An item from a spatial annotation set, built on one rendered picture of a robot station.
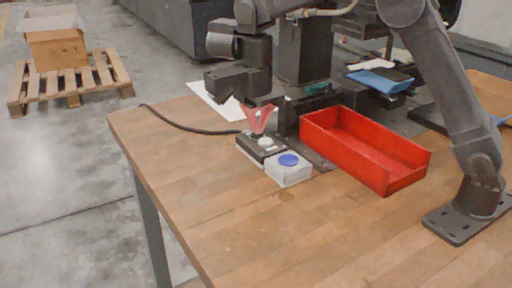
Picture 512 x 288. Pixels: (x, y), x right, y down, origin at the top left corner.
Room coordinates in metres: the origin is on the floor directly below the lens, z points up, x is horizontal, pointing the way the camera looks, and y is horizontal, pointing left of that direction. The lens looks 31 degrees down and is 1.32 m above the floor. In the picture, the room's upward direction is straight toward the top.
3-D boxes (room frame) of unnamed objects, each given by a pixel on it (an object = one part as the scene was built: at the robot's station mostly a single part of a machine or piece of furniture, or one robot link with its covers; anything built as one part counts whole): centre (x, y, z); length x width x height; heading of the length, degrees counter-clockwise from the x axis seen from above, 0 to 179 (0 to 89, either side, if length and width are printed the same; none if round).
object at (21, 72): (3.38, 1.80, 0.07); 1.20 x 1.00 x 0.14; 26
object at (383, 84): (0.86, -0.30, 1.00); 0.15 x 0.07 x 0.03; 32
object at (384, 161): (0.66, -0.21, 0.93); 0.25 x 0.12 x 0.06; 32
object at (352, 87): (0.90, -0.29, 0.98); 0.20 x 0.10 x 0.01; 122
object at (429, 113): (0.82, -0.50, 0.91); 0.17 x 0.16 x 0.02; 122
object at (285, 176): (0.60, -0.06, 0.90); 0.07 x 0.07 x 0.06; 32
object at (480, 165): (0.48, -0.36, 1.00); 0.09 x 0.06 x 0.06; 150
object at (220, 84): (0.66, 0.04, 1.06); 0.11 x 0.07 x 0.06; 123
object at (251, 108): (0.70, 0.00, 0.99); 0.07 x 0.07 x 0.09; 32
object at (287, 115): (0.77, -0.08, 0.95); 0.06 x 0.03 x 0.09; 122
